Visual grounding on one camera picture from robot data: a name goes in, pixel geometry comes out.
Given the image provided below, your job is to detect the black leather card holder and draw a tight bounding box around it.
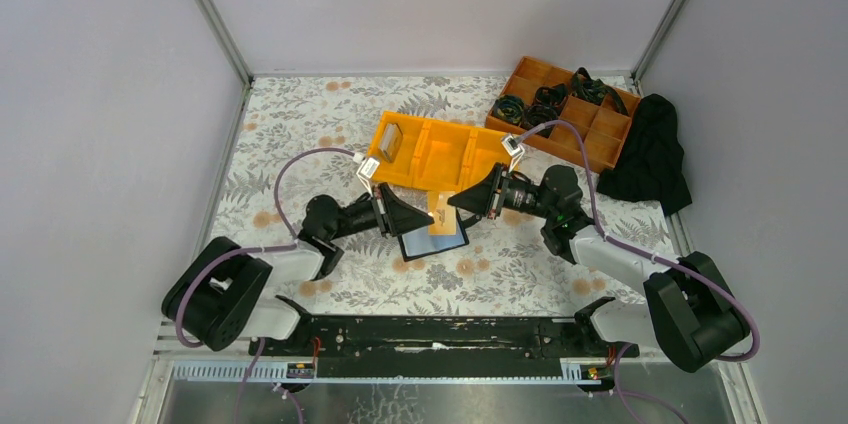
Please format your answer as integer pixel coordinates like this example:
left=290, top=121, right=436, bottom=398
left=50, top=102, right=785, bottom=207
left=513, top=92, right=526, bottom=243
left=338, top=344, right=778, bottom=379
left=398, top=225, right=469, bottom=262

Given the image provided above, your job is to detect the orange logo credit card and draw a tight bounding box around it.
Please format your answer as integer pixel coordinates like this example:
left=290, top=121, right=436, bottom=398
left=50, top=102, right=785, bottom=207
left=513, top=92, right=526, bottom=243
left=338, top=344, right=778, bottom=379
left=427, top=191, right=458, bottom=237

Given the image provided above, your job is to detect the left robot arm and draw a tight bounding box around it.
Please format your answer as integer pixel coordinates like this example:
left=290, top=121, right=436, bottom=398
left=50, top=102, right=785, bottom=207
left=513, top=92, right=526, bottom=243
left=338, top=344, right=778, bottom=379
left=161, top=184, right=434, bottom=351

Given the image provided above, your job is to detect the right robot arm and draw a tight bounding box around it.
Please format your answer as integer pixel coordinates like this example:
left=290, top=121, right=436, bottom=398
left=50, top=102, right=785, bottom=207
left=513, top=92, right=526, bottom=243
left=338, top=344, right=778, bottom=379
left=448, top=164, right=761, bottom=373

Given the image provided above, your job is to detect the yellow plastic divided bin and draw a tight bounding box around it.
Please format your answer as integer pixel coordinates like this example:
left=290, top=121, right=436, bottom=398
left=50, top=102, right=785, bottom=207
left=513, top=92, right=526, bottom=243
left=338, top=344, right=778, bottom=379
left=367, top=111, right=510, bottom=192

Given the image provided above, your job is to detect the floral patterned table mat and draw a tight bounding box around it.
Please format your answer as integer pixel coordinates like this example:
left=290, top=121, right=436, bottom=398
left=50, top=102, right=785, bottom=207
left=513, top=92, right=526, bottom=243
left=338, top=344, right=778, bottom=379
left=188, top=75, right=694, bottom=318

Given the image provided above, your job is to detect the dark floral rolled tie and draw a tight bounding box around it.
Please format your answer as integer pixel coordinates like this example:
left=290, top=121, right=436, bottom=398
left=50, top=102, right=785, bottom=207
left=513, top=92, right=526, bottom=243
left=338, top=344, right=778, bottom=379
left=521, top=104, right=559, bottom=130

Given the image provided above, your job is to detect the blue yellow rolled tie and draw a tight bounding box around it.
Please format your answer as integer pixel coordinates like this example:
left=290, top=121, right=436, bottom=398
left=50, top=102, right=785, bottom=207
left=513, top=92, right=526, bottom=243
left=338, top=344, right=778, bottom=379
left=492, top=94, right=525, bottom=127

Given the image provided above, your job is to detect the black cloth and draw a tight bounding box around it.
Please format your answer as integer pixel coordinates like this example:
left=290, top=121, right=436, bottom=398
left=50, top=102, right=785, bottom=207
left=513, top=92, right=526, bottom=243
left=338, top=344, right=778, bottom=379
left=596, top=93, right=693, bottom=216

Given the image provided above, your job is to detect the black rolled tie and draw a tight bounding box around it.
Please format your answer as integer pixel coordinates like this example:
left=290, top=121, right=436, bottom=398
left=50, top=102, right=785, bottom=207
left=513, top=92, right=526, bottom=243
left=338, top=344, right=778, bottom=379
left=533, top=83, right=569, bottom=113

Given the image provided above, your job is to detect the wooden compartment organizer tray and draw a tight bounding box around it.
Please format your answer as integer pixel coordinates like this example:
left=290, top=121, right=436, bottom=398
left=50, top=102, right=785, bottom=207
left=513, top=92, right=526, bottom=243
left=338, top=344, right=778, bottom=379
left=484, top=56, right=642, bottom=173

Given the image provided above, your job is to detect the dark green rolled tie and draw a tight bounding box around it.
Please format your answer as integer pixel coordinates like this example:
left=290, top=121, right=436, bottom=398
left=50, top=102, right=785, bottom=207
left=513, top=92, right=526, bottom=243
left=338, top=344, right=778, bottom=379
left=568, top=67, right=629, bottom=116

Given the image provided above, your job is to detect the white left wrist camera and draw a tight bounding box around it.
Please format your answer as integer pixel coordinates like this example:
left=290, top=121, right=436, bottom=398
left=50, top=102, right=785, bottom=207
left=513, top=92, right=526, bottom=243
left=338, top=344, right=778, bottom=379
left=353, top=153, right=380, bottom=195

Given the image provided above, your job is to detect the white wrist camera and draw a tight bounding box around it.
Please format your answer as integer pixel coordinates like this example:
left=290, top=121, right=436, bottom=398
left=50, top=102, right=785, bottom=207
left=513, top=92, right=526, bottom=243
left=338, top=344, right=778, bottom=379
left=353, top=153, right=380, bottom=195
left=501, top=134, right=526, bottom=172

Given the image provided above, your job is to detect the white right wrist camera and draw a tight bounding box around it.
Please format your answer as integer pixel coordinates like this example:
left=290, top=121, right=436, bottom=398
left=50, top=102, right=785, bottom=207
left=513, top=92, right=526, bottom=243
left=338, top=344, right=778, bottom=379
left=501, top=134, right=526, bottom=172

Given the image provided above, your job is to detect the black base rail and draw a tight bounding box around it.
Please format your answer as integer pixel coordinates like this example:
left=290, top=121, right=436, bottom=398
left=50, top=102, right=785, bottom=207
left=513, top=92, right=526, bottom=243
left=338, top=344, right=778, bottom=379
left=249, top=315, right=639, bottom=381

